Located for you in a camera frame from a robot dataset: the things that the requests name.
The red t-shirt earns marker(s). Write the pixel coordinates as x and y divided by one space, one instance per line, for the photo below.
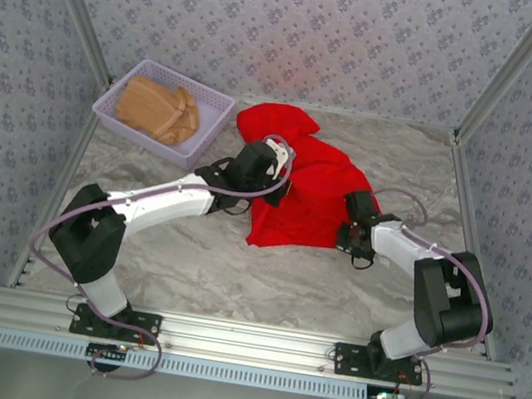
316 202

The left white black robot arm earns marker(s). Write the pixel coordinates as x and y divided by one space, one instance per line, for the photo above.
165 196

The lavender plastic basket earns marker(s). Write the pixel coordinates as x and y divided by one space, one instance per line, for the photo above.
205 124

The folded tan garment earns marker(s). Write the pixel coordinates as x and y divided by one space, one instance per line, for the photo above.
149 107

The aluminium table side rail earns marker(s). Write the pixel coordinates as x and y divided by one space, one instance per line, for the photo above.
470 191
64 178

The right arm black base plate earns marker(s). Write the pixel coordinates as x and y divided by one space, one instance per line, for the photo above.
346 361

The aluminium mounting rail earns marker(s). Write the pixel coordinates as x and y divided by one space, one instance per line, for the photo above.
248 341

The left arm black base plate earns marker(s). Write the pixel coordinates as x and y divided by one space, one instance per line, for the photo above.
144 331

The aluminium frame post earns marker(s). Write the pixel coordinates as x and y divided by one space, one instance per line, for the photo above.
511 71
78 3

